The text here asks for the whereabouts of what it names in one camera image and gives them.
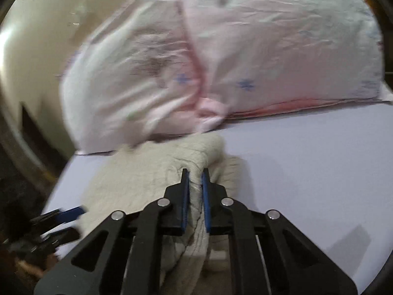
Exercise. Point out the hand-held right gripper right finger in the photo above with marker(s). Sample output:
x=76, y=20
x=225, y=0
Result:
x=205, y=206

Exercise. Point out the pink floral pillow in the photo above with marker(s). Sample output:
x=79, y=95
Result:
x=276, y=46
x=129, y=80

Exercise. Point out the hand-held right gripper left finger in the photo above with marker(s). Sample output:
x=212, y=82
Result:
x=184, y=204

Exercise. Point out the lavender bed sheet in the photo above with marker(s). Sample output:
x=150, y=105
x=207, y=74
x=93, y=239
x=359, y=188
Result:
x=301, y=166

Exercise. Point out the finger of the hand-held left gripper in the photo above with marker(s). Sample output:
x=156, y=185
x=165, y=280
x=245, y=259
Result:
x=61, y=236
x=69, y=214

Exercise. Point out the cream knit garment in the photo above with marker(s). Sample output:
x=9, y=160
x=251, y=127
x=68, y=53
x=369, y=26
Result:
x=147, y=175

